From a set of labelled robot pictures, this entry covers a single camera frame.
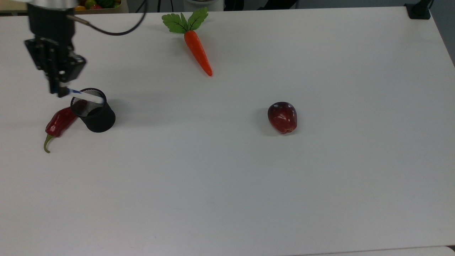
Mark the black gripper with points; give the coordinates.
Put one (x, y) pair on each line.
(53, 32)

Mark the white marker pen blue cap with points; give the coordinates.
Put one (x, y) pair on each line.
(89, 96)

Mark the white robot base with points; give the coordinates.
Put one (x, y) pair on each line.
(204, 4)

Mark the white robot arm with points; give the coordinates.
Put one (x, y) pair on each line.
(53, 3)

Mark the black mesh pen cup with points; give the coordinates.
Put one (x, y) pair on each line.
(100, 121)

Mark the red chili pepper green stem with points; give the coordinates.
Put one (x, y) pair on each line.
(58, 123)

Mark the yellow toy fruit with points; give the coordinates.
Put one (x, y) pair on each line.
(80, 8)

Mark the green toy fruit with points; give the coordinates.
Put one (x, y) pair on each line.
(90, 3)

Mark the beige box of toy fruit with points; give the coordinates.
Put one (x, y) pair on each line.
(106, 10)

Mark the light wooden side table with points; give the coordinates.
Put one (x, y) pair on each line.
(12, 5)

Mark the orange toy carrot green leaves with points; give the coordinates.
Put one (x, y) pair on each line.
(197, 49)

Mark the dark red apple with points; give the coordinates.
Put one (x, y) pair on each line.
(282, 118)

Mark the black table clamp mount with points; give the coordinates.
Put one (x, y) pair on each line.
(418, 10)

